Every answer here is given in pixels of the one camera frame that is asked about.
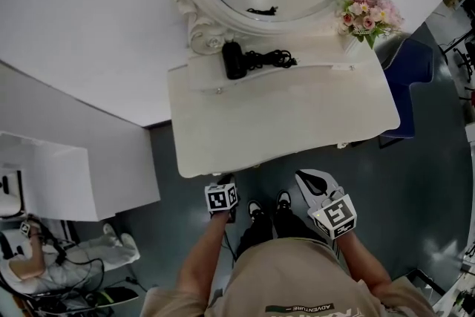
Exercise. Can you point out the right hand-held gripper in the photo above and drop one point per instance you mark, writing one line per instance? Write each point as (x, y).
(335, 217)

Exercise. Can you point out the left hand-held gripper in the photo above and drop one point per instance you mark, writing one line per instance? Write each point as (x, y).
(220, 198)

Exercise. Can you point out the white dressing table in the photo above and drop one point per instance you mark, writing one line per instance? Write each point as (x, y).
(282, 111)

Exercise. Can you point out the person's right forearm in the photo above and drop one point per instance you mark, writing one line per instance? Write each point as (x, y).
(360, 260)

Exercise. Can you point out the person's left forearm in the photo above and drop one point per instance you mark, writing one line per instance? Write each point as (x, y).
(202, 260)

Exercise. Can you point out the person's left shoe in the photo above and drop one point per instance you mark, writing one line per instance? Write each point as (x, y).
(255, 209)

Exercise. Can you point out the person's shoe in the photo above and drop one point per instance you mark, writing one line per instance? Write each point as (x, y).
(255, 209)
(283, 200)

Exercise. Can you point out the person's right shoe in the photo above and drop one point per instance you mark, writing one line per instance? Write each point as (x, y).
(283, 200)

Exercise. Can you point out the person's black trousers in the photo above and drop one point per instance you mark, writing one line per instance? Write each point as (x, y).
(259, 230)

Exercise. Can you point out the person's beige shirt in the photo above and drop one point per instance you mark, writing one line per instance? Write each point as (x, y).
(297, 278)

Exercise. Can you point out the blue chair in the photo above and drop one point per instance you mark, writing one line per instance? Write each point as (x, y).
(408, 85)

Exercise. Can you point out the black and green board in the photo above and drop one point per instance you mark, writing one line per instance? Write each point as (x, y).
(111, 296)

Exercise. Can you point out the white shelf unit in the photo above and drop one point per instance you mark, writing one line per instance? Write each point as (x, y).
(55, 174)

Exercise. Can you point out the pink flower bouquet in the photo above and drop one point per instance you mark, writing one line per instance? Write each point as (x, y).
(367, 15)

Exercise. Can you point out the black office chair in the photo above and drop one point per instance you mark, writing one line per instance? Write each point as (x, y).
(462, 57)

